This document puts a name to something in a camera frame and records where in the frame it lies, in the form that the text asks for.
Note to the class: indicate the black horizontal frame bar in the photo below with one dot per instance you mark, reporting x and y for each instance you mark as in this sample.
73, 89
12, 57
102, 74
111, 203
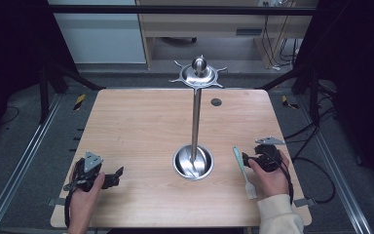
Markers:
175, 9

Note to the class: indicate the stainless steel utensil stand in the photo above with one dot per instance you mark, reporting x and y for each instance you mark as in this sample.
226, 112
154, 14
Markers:
195, 123

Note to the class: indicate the aluminium floor rail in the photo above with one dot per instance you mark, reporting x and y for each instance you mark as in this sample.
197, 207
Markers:
334, 169
19, 165

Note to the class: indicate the dark round table grommet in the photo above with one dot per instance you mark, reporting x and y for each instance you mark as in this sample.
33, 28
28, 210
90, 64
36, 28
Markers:
216, 102

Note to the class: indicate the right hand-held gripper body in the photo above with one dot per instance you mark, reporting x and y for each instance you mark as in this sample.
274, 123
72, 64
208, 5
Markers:
268, 158

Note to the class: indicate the white cabinet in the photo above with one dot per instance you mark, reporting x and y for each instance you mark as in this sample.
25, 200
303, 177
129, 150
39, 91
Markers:
100, 35

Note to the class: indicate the grey metal table bracket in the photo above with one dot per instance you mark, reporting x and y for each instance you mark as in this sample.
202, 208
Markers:
56, 202
304, 202

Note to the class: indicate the person's right hand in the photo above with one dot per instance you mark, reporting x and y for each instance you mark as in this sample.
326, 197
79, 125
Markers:
272, 182

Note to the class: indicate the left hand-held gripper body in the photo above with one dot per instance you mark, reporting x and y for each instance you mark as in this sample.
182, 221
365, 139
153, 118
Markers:
90, 169

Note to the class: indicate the person's left hand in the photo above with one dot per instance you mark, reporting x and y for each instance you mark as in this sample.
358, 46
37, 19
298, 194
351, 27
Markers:
85, 199

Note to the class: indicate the light wooden background desk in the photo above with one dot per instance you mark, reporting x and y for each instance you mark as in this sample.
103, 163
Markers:
207, 24

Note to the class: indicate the black metal frame stand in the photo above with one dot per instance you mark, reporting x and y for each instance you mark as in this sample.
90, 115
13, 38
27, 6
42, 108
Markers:
308, 87
48, 84

